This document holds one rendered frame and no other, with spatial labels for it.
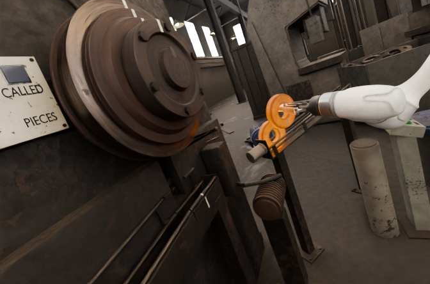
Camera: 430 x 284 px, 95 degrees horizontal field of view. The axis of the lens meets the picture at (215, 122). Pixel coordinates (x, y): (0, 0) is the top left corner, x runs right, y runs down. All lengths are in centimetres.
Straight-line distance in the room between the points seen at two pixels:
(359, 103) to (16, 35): 89
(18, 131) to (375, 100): 85
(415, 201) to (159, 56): 133
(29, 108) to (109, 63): 20
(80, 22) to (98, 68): 11
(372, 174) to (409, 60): 161
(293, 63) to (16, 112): 298
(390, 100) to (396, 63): 191
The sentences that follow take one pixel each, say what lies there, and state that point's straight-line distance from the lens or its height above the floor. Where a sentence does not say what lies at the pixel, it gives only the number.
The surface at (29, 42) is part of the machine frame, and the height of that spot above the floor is 128.
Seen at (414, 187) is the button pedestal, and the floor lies 26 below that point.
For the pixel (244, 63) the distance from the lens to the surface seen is 478.
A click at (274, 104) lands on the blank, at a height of 87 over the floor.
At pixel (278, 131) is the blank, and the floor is 71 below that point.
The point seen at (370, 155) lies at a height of 48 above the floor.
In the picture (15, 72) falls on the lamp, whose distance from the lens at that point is 60.
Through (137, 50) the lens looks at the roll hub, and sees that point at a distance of 50.
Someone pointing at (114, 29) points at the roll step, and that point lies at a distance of 56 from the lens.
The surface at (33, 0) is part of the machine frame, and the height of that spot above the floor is 139.
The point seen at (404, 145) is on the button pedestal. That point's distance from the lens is 127.
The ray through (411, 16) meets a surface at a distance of 424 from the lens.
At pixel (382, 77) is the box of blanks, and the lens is 255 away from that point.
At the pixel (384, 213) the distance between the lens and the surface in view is 139.
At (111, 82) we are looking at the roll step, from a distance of 50.
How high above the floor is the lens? 102
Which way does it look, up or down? 9 degrees down
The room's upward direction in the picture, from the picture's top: 20 degrees counter-clockwise
